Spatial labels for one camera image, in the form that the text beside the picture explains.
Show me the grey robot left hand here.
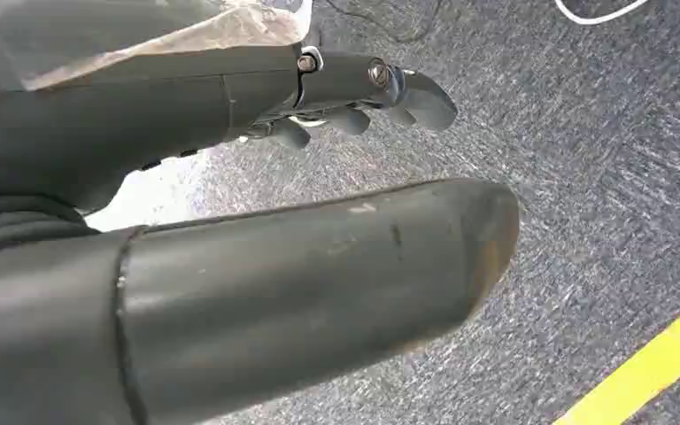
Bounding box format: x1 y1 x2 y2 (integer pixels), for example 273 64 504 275
0 43 522 425

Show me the ribbed grey left arm sleeve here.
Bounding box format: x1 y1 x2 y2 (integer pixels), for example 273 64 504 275
0 195 99 259

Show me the crumpled translucent plastic sheet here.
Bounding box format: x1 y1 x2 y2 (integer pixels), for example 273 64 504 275
0 0 314 111

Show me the yellow tape strip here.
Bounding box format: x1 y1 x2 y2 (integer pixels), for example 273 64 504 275
552 288 680 425

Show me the white cable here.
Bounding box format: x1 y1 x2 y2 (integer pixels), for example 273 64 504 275
553 0 651 27

